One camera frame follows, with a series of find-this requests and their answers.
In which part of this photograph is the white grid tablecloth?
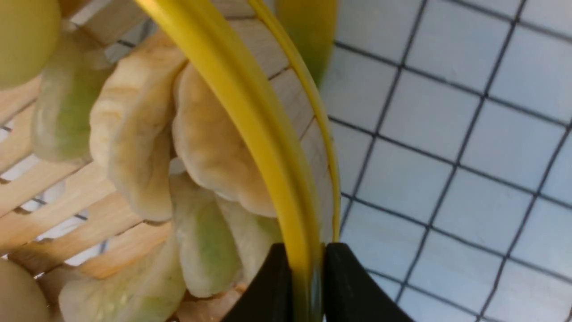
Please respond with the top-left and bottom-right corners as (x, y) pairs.
(317, 0), (571, 322)

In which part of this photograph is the yellow bamboo steamer basket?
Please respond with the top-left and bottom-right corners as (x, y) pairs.
(1, 0), (341, 322)

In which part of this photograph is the yellow banana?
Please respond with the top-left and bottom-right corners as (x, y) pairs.
(274, 0), (338, 86)

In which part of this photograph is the white round bun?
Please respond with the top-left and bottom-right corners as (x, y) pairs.
(0, 258), (50, 322)

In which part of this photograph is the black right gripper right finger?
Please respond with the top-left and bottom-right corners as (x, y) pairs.
(323, 243), (412, 322)

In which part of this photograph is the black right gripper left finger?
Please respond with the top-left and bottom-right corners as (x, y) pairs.
(222, 243), (293, 322)

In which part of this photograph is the pink dumpling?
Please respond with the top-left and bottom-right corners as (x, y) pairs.
(175, 287), (245, 322)

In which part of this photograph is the green dumpling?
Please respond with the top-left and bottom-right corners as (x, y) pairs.
(216, 196), (283, 285)
(169, 173), (242, 298)
(30, 29), (114, 163)

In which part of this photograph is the green round bun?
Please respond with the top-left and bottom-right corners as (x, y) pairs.
(0, 0), (62, 90)

